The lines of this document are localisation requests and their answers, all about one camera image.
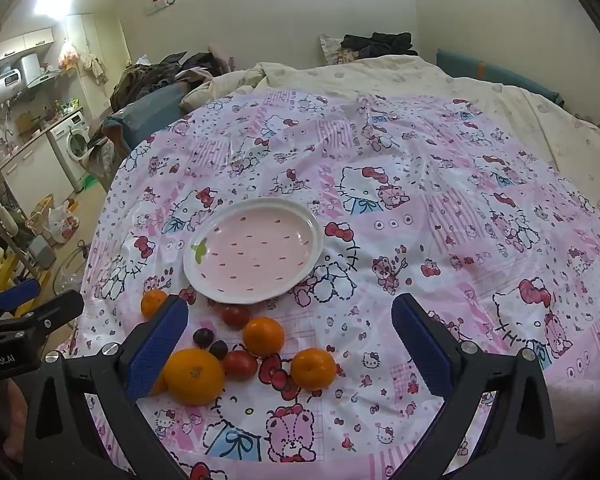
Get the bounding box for kitchen counter cabinet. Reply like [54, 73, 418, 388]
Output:
[0, 130, 76, 206]

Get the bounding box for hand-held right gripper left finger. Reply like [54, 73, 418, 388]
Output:
[22, 294, 191, 480]

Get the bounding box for heap of mixed clothes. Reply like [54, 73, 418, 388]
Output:
[110, 50, 241, 111]

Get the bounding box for pink strawberry-print plate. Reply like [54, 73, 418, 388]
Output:
[182, 197, 326, 306]

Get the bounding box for pink hanging bag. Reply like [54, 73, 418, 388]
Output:
[57, 42, 81, 71]

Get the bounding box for teal padded headboard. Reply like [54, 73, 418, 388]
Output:
[437, 49, 561, 103]

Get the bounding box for pink cartoon-print plastic sheet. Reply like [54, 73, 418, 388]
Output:
[67, 87, 600, 480]

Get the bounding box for red tomato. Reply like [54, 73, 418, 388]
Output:
[222, 350, 259, 381]
[221, 305, 252, 331]

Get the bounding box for range hood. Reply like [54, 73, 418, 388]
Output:
[17, 52, 63, 91]

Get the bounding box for floral pillow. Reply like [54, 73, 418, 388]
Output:
[320, 34, 361, 66]

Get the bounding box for white wall cabinets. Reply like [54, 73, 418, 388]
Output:
[0, 27, 56, 63]

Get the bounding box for ceiling light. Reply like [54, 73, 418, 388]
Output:
[27, 0, 78, 21]

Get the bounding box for pile of dark clothes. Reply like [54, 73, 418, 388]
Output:
[341, 31, 420, 61]

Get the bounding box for grey box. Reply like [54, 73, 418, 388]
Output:
[27, 235, 58, 268]

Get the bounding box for white plastic bag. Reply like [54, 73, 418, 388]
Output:
[47, 200, 81, 246]

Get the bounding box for white washing machine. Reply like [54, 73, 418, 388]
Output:
[49, 112, 93, 186]

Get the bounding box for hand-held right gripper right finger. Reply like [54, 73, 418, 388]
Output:
[391, 292, 556, 480]

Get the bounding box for large orange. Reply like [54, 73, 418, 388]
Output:
[162, 348, 226, 407]

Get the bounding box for small mandarin orange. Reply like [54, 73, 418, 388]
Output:
[140, 289, 171, 320]

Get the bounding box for white water heater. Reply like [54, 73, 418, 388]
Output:
[0, 72, 23, 111]

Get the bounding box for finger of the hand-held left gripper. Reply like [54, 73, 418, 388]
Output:
[0, 289, 85, 347]
[0, 279, 42, 318]

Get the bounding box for beige hanging cloth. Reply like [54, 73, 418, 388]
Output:
[82, 52, 108, 83]

